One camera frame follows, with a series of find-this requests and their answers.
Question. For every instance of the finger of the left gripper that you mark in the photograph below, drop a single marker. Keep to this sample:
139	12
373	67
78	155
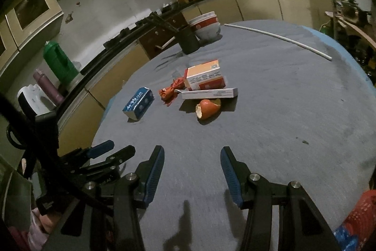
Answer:
100	149
112	162

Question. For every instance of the purple thermos bottle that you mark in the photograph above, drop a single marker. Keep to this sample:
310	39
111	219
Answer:
48	87

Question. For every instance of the white electric kettle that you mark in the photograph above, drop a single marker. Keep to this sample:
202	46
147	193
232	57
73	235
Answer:
33	101

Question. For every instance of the long white box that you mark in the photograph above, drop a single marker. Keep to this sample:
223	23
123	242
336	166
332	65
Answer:
225	93

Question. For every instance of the orange peel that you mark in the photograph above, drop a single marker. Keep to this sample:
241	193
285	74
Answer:
207	108

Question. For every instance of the stacked red white bowls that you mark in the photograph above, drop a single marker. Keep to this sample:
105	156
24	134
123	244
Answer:
206	27

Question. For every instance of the black chopstick holder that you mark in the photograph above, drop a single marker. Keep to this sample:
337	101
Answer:
187	40

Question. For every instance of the red plastic wrapper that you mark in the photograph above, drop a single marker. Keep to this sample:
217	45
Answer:
169	94

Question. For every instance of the orange white medicine box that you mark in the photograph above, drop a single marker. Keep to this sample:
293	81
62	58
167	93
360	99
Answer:
204	76

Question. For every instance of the red plastic trash basket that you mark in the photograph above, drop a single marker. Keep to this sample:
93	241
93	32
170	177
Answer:
358	227

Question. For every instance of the green thermos jug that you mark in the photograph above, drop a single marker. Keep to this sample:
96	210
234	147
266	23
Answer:
59	63

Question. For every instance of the blue small box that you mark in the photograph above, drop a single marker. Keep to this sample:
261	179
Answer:
138	104

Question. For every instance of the metal storage rack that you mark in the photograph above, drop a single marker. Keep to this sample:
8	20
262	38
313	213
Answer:
353	29

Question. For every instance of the long white stick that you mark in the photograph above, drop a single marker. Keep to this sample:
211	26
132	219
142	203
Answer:
283	38

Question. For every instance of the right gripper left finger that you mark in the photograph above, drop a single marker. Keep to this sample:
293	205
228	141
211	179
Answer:
149	173

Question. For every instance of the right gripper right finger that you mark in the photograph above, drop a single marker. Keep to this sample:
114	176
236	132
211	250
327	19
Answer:
242	184

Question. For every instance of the grey table cloth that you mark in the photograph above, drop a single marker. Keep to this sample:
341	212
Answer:
297	117

